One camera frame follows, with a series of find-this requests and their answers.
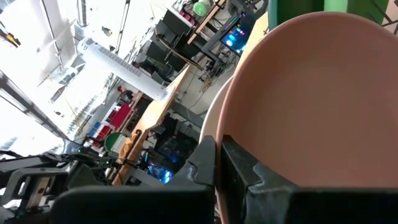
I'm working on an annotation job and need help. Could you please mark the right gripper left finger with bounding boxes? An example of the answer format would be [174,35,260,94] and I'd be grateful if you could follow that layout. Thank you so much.
[49,135,216,224]

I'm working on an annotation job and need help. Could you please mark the red storage bins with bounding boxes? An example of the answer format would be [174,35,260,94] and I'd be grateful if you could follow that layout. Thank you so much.
[93,103,133,147]

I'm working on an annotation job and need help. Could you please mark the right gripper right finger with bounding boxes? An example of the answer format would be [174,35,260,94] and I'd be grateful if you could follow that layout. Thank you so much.
[221,134,398,224]

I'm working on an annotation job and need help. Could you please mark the peach plate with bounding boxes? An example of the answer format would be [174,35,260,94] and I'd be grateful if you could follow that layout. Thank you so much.
[215,11,398,224]

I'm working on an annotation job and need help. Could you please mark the person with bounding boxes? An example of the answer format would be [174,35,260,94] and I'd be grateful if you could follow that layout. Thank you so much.
[117,85,135,102]

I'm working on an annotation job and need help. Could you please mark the computer with blue lights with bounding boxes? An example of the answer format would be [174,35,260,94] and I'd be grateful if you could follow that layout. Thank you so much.
[144,152,175,185]

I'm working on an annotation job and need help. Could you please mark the round green white sign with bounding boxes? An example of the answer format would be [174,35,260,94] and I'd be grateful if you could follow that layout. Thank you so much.
[104,132,126,153]

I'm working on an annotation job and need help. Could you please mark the white plate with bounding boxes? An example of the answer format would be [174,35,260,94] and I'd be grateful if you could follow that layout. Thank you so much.
[198,76,234,144]

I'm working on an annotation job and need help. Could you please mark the light wooden desk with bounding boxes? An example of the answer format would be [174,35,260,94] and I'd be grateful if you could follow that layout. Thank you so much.
[111,12,270,187]

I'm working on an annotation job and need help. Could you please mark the green ball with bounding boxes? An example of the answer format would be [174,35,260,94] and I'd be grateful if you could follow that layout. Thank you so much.
[192,0,212,18]

